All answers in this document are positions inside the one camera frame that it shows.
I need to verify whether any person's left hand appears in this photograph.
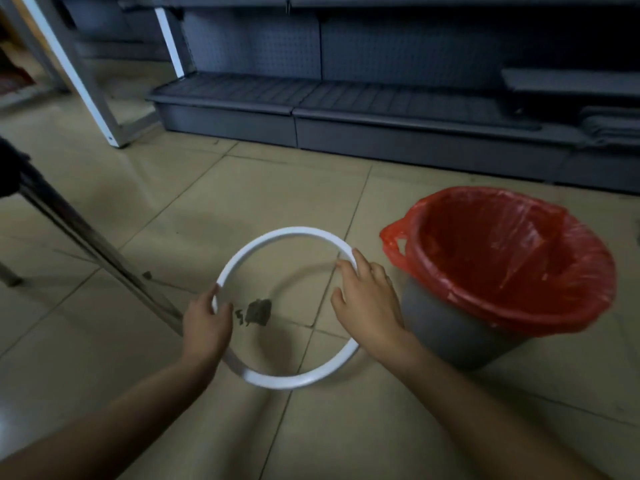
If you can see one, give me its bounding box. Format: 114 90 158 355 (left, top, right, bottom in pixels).
181 284 234 368

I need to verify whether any person's right hand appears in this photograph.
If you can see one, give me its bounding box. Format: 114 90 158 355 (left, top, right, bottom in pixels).
330 248 410 363

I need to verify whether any white plastic bin ring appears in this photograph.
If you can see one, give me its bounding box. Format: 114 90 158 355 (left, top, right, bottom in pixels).
212 226 361 390

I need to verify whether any person's left forearm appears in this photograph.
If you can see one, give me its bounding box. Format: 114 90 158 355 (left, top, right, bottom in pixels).
0 356 221 480

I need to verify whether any person's right forearm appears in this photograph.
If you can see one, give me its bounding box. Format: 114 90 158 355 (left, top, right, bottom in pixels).
382 337 612 480

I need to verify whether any grey plastic trash bin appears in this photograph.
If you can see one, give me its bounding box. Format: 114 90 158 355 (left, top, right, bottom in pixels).
400 276 537 371

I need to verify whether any red plastic bin bag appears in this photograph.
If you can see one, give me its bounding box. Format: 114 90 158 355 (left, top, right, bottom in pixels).
379 187 618 338

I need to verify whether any grey metal shelf unit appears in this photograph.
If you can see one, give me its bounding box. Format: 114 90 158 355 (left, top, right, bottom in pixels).
60 0 640 195

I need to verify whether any loose grey shelf board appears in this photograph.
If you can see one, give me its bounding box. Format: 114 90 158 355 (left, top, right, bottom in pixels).
501 68 640 99

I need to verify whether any stack of grey shelf boards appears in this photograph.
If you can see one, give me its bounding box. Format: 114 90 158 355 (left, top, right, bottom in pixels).
579 106 640 148

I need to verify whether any white metal frame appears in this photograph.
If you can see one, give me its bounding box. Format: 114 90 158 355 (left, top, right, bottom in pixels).
19 0 162 149

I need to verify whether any white shelf upright post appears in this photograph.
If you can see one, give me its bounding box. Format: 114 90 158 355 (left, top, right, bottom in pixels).
150 0 195 79

